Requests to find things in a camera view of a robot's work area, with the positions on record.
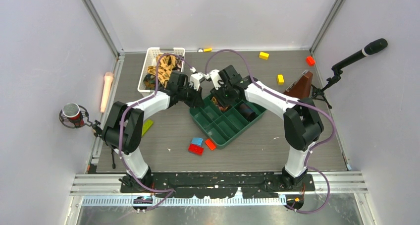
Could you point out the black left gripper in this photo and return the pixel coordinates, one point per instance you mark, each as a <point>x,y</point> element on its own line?
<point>197,100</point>

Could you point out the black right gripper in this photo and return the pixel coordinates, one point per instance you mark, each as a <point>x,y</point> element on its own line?
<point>217,94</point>

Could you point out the colourful shell pattern tie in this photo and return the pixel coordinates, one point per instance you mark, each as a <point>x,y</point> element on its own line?
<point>219,105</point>

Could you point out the green compartment tray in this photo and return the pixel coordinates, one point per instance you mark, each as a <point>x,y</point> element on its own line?
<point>223,128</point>

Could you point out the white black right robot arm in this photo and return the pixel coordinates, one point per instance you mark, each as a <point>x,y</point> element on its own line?
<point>302,123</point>

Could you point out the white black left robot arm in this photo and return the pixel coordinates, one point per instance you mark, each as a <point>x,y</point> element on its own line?
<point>124,124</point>

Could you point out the rolled dark striped tie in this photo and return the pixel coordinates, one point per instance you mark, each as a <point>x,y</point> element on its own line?
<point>247,112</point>

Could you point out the blue lego brick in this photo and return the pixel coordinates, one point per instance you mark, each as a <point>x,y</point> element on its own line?
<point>197,141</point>

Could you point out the small orange lego brick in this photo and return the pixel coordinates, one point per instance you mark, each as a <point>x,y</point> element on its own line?
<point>210,144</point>

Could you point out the yellow block near tray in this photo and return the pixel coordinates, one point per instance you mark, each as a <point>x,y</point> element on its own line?
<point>264,55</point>

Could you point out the dark floral rose tie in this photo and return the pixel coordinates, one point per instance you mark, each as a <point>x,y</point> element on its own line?
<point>179,64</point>

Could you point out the red lego brick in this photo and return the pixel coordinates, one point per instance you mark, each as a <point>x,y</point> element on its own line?
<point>195,149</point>

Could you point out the yellow block upright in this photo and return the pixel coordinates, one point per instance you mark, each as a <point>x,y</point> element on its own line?
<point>280,79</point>

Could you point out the yellow beetle pattern tie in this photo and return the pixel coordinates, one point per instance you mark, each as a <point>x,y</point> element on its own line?
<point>165,68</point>

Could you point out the brown green leaf tie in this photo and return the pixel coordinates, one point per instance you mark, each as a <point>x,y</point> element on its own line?
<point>149,82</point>

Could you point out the lime green lego plate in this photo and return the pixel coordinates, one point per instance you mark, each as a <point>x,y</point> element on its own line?
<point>146,126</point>

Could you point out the white perforated plastic basket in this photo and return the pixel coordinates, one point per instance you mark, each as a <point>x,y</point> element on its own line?
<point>150,62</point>

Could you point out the brown wooden metronome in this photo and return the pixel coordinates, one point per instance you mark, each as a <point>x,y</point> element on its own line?
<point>301,88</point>

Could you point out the orange red block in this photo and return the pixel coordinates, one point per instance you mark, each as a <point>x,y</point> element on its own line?
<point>310,61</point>

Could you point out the black microphone tripod stand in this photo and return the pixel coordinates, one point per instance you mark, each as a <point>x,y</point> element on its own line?
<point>319,93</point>

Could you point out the red silver studio microphone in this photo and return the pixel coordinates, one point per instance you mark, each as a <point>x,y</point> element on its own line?
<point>75,116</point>

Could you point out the black handheld microphone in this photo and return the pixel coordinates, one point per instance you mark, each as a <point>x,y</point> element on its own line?
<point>370,49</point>

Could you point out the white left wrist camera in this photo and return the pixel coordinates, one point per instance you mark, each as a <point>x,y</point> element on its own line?
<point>197,78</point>

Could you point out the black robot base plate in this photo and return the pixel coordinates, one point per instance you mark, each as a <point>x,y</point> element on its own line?
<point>218,185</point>

